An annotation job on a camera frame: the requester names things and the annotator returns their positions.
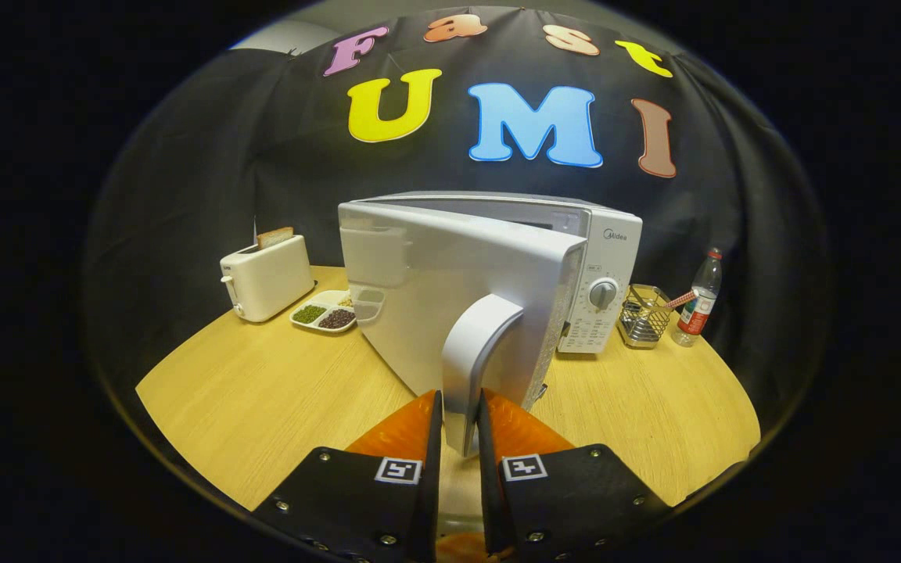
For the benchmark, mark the brown toast slice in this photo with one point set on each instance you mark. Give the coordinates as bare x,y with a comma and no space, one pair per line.
274,238

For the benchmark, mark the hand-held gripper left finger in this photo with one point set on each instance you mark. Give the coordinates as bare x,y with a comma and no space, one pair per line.
433,469

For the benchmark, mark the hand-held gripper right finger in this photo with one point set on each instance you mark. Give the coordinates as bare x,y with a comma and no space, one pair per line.
486,469

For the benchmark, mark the pink striped straw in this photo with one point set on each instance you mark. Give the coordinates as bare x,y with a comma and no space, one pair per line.
681,299

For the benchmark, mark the clear red-label water bottle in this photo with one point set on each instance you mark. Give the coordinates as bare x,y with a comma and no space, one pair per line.
699,301

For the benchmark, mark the white divided bean dish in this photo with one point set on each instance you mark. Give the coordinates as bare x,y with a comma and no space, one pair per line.
324,317

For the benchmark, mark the cream white toaster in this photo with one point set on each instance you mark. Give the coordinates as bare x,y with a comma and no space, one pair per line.
267,281

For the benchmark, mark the white microwave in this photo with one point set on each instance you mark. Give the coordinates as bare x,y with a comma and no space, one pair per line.
435,281

